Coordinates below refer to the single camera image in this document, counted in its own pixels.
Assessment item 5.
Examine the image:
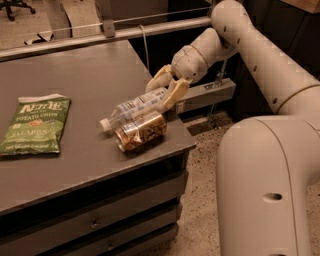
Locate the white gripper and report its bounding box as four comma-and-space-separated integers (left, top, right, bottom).
145, 45, 208, 110

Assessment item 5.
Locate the blue label plastic bottle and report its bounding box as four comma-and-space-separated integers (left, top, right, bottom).
100, 87, 167, 133

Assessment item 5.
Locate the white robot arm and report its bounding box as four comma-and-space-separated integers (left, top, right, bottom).
146, 0, 320, 256

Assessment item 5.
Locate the orange drink can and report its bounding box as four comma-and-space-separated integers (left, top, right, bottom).
115, 111, 167, 152

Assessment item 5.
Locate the grey drawer cabinet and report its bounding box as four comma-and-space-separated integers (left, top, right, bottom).
0, 152, 188, 256

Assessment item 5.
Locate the dark cabinet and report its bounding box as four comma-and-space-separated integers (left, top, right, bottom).
228, 0, 320, 120

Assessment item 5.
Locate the green potato chips bag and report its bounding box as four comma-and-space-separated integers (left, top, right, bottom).
0, 94, 71, 156

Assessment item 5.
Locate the black office chair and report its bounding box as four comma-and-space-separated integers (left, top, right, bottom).
0, 0, 36, 21

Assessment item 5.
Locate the grey hanging cable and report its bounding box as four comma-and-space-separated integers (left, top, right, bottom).
138, 24, 151, 72

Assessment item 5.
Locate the grey metal rail frame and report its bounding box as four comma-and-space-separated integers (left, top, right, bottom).
0, 0, 244, 129

